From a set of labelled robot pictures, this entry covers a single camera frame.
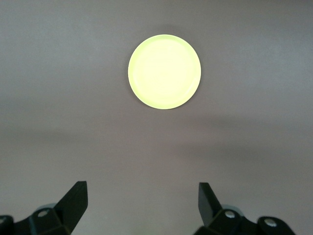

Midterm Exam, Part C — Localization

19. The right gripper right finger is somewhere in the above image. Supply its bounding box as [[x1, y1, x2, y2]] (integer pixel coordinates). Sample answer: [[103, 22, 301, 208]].
[[195, 182, 296, 235]]

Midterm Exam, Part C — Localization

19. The yellow round plate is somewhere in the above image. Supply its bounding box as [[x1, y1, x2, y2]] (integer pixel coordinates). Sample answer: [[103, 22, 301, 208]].
[[128, 34, 202, 110]]

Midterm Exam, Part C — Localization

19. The brown table cover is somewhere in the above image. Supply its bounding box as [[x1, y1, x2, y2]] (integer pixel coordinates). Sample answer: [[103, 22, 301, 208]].
[[0, 0, 313, 235]]

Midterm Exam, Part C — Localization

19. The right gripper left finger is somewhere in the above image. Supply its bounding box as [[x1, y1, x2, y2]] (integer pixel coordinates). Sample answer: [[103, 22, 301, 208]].
[[0, 181, 89, 235]]

